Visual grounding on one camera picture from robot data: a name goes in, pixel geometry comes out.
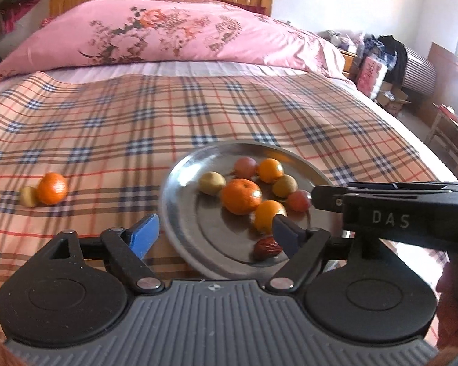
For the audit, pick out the round metal plate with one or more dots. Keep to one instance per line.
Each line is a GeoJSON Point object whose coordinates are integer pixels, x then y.
{"type": "Point", "coordinates": [191, 213]}

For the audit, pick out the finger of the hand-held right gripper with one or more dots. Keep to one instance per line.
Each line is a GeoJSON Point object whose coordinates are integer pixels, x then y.
{"type": "Point", "coordinates": [397, 186]}
{"type": "Point", "coordinates": [326, 198]}

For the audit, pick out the wooden board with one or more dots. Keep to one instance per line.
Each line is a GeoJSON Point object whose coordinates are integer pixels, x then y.
{"type": "Point", "coordinates": [448, 68]}

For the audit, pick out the reddish-brown jujube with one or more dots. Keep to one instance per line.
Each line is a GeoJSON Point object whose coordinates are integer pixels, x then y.
{"type": "Point", "coordinates": [299, 200]}

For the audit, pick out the small smooth orange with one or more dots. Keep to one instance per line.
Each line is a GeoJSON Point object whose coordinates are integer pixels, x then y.
{"type": "Point", "coordinates": [270, 170]}
{"type": "Point", "coordinates": [267, 213]}

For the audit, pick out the large orange tangerine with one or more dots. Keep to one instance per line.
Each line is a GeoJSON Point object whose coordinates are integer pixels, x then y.
{"type": "Point", "coordinates": [52, 188]}
{"type": "Point", "coordinates": [241, 196]}

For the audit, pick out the red date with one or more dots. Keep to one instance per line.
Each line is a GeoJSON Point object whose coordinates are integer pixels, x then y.
{"type": "Point", "coordinates": [267, 248]}

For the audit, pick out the pile of clothes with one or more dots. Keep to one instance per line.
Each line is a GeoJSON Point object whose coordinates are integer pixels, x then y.
{"type": "Point", "coordinates": [339, 38]}

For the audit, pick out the red-pink jujube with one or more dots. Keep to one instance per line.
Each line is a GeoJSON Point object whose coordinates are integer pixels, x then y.
{"type": "Point", "coordinates": [245, 167]}

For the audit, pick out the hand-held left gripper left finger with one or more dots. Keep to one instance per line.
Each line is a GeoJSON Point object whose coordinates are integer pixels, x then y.
{"type": "Point", "coordinates": [143, 236]}

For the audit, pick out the wooden nightstand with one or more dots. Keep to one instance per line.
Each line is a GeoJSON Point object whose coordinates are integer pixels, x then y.
{"type": "Point", "coordinates": [349, 63]}

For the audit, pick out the cardboard box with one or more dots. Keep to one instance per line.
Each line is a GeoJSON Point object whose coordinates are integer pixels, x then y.
{"type": "Point", "coordinates": [395, 101]}

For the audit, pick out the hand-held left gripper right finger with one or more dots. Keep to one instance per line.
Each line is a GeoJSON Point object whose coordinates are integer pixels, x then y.
{"type": "Point", "coordinates": [288, 236]}

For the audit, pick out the red patterned pillow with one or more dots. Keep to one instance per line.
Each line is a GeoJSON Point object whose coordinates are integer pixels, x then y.
{"type": "Point", "coordinates": [47, 21]}

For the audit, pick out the grey striped cloth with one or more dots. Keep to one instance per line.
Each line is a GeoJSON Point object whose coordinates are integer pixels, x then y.
{"type": "Point", "coordinates": [420, 70]}

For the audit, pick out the person's right hand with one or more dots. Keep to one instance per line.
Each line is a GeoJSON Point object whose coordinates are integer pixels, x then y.
{"type": "Point", "coordinates": [456, 305]}

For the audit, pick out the plaid blanket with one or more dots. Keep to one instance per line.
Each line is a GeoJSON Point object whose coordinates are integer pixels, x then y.
{"type": "Point", "coordinates": [99, 122]}

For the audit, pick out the black jacket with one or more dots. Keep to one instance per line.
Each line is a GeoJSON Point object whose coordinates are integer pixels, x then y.
{"type": "Point", "coordinates": [395, 51]}

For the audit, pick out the wooden stool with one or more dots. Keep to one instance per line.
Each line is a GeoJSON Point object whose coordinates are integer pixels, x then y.
{"type": "Point", "coordinates": [448, 137]}

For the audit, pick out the pink floral quilt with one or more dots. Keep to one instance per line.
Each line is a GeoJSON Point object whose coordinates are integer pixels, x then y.
{"type": "Point", "coordinates": [213, 38]}

